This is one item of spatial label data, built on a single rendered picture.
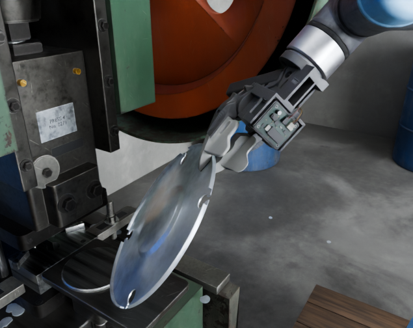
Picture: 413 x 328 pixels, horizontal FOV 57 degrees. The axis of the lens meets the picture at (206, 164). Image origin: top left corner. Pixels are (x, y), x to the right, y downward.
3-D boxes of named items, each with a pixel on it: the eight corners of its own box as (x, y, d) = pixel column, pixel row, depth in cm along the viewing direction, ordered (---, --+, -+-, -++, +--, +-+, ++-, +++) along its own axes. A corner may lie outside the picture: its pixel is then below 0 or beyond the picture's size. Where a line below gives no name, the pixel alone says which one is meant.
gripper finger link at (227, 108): (203, 130, 55) (245, 85, 55) (199, 126, 57) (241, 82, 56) (224, 149, 58) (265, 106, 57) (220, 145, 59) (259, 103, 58)
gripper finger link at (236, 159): (214, 187, 55) (257, 137, 54) (201, 170, 60) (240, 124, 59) (228, 197, 56) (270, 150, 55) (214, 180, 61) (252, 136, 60)
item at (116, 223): (147, 223, 100) (145, 189, 96) (99, 258, 87) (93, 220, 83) (131, 217, 103) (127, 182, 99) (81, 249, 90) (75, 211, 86)
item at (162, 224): (95, 312, 66) (90, 310, 66) (153, 176, 82) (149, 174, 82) (177, 304, 44) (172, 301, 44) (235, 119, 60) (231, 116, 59)
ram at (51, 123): (119, 202, 74) (101, 42, 62) (53, 241, 63) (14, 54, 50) (61, 179, 83) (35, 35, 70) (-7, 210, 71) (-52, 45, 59)
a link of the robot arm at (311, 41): (295, 23, 56) (324, 60, 60) (274, 46, 57) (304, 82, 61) (326, 27, 50) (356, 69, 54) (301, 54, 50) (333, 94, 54)
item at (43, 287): (100, 252, 84) (97, 235, 83) (40, 294, 73) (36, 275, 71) (73, 239, 89) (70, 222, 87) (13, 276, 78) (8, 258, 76)
